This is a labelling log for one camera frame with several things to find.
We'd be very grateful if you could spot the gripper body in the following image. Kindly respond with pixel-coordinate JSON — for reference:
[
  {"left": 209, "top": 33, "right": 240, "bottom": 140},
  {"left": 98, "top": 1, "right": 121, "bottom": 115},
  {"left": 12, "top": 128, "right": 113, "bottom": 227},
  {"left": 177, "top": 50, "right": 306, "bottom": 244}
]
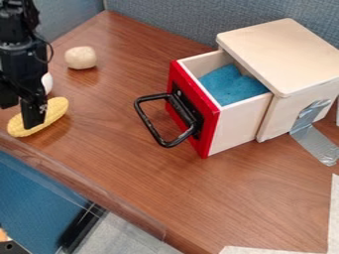
[{"left": 0, "top": 39, "right": 51, "bottom": 104}]

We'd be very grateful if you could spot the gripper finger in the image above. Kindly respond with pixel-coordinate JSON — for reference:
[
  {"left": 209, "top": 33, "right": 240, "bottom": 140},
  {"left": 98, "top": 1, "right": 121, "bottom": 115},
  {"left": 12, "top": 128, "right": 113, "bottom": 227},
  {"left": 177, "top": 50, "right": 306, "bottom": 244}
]
[
  {"left": 18, "top": 96, "right": 50, "bottom": 130},
  {"left": 0, "top": 82, "right": 21, "bottom": 110}
]

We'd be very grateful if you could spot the yellow toy corn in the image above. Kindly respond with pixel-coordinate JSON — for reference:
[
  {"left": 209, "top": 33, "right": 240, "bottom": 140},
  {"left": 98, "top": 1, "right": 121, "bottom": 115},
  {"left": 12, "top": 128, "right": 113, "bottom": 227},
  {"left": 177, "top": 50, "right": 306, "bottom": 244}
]
[{"left": 5, "top": 96, "right": 70, "bottom": 139}]

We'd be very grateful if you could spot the drawer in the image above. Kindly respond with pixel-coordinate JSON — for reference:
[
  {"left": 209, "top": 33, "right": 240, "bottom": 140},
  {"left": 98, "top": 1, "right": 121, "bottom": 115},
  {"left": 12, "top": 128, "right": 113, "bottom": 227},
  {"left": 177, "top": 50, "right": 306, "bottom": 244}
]
[{"left": 132, "top": 49, "right": 276, "bottom": 160}]

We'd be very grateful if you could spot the white toy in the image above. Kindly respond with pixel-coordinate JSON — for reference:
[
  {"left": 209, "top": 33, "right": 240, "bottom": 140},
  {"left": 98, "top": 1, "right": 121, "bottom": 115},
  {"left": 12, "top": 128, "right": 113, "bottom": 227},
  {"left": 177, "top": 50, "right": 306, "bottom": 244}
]
[{"left": 41, "top": 71, "right": 55, "bottom": 96}]

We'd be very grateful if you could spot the beige round toy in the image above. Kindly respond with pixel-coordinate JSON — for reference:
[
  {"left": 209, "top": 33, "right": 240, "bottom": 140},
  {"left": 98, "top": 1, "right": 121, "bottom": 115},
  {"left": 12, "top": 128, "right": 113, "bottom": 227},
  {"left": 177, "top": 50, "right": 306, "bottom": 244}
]
[{"left": 63, "top": 46, "right": 98, "bottom": 70}]

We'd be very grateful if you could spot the blue cloth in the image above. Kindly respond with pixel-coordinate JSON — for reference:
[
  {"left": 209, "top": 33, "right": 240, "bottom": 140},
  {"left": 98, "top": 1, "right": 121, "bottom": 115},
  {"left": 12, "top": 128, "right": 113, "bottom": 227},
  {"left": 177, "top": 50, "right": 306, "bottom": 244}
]
[{"left": 197, "top": 63, "right": 272, "bottom": 107}]

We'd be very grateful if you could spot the cabinet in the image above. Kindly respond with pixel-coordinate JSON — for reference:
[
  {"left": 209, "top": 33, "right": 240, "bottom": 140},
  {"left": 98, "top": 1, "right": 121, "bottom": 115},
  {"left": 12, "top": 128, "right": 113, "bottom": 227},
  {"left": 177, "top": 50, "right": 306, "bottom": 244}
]
[{"left": 214, "top": 17, "right": 339, "bottom": 144}]

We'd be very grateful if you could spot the grey tape strip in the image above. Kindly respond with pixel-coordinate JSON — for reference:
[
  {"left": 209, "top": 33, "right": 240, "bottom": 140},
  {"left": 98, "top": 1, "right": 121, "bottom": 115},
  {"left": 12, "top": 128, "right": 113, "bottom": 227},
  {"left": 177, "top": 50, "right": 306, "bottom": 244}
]
[{"left": 288, "top": 98, "right": 339, "bottom": 168}]

